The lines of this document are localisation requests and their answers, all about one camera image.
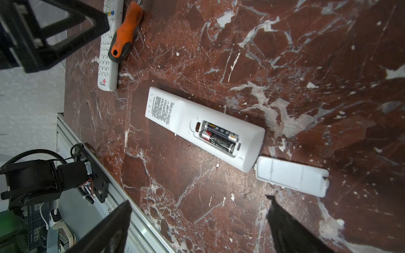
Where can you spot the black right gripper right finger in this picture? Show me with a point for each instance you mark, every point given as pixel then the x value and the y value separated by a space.
pixel 289 235

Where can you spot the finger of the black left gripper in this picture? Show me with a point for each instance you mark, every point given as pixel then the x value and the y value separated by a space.
pixel 37 35

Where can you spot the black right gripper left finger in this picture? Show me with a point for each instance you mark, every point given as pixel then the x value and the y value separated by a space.
pixel 110 235

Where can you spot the white battery cover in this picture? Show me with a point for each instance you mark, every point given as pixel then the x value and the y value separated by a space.
pixel 309 180

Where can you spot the orange handled screwdriver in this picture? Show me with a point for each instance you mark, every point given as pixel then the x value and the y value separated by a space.
pixel 123 38

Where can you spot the plain white remote control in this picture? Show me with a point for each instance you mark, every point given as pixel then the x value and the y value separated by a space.
pixel 185 118

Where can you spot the white remote with coloured buttons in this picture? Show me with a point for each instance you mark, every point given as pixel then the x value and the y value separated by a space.
pixel 108 69

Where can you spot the lower black AAA battery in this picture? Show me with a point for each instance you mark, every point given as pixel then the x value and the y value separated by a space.
pixel 218 141

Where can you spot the black aaa battery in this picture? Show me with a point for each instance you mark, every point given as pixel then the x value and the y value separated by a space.
pixel 221 132
pixel 218 141

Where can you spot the upper black AAA battery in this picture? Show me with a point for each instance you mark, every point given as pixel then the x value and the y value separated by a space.
pixel 221 132

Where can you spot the aluminium front rail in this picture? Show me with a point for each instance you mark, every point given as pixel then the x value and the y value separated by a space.
pixel 81 217

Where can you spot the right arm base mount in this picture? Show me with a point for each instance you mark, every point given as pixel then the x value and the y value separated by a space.
pixel 99 180

